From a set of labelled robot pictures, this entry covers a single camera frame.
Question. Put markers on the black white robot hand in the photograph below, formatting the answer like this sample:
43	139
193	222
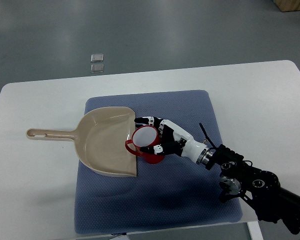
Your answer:
173	140

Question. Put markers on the red cup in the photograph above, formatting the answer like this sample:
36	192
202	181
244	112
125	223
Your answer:
144	136

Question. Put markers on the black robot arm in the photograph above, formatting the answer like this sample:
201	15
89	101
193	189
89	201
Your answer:
260	189

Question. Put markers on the beige plastic dustpan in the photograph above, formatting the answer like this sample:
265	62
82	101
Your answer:
99	140

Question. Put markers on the lower metal floor plate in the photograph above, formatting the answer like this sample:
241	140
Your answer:
97	68

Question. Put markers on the metal floor plate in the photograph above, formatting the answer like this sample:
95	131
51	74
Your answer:
97	68
97	57

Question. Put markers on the upper metal floor plate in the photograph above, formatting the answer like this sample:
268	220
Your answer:
97	57

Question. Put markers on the white table leg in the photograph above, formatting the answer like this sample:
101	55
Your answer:
254	230

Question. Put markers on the wooden box corner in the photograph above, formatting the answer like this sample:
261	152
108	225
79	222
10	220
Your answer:
287	5

